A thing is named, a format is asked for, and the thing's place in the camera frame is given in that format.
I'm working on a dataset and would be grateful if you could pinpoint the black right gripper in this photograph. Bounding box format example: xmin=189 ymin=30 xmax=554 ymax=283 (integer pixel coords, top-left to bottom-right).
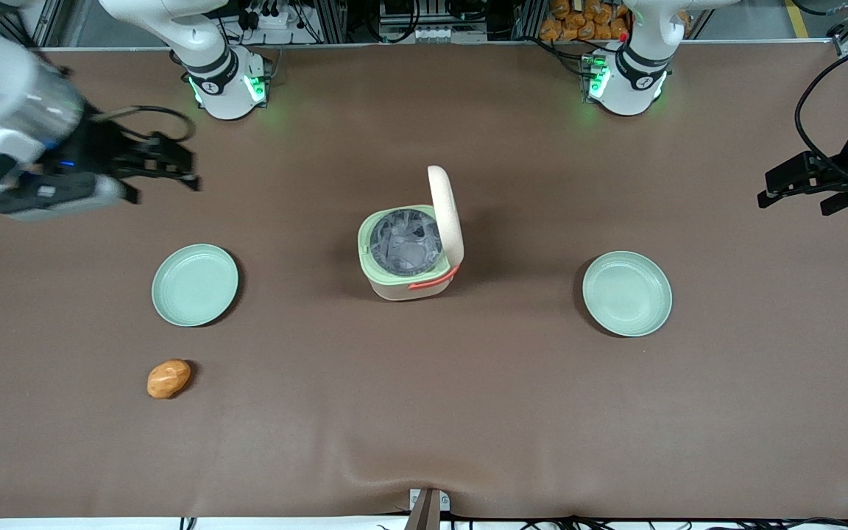
xmin=41 ymin=107 xmax=202 ymax=205

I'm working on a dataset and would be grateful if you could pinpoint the pale green round plate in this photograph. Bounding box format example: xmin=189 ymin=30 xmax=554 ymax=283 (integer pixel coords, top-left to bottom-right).
xmin=151 ymin=244 xmax=239 ymax=328
xmin=582 ymin=251 xmax=674 ymax=338

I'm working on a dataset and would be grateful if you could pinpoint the white power strip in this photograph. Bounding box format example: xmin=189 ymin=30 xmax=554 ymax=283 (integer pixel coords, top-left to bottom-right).
xmin=244 ymin=4 xmax=300 ymax=30

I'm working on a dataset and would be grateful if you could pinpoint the brown potato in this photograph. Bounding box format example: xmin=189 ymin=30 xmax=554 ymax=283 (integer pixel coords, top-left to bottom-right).
xmin=146 ymin=358 xmax=192 ymax=400

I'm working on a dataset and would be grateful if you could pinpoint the bag of orange items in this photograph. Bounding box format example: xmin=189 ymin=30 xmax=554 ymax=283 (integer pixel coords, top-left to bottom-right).
xmin=540 ymin=0 xmax=631 ymax=42

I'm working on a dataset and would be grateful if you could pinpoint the white terminal strip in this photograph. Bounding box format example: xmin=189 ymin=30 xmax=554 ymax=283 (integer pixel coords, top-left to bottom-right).
xmin=378 ymin=24 xmax=489 ymax=43

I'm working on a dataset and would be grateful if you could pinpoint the brown table mat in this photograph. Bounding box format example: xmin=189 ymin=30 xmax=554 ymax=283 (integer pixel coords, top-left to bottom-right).
xmin=0 ymin=40 xmax=848 ymax=520

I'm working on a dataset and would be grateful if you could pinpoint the metal table clamp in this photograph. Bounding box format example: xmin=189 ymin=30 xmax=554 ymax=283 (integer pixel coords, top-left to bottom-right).
xmin=403 ymin=487 xmax=451 ymax=530

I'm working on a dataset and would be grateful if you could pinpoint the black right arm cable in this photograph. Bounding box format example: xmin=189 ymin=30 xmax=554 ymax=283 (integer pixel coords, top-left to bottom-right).
xmin=89 ymin=105 xmax=197 ymax=144

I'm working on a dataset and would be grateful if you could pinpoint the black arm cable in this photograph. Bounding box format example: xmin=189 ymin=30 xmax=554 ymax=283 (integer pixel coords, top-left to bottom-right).
xmin=794 ymin=40 xmax=848 ymax=185
xmin=89 ymin=105 xmax=197 ymax=144

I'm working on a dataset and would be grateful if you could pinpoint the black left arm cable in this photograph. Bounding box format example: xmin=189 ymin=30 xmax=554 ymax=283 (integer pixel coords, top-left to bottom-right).
xmin=794 ymin=40 xmax=848 ymax=185

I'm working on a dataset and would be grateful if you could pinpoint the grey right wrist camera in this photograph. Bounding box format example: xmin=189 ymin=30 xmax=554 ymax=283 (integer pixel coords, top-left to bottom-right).
xmin=0 ymin=173 xmax=127 ymax=222

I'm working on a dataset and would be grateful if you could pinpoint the aluminium frame post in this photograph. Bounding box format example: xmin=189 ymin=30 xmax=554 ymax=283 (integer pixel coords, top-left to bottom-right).
xmin=516 ymin=0 xmax=543 ymax=41
xmin=317 ymin=0 xmax=348 ymax=43

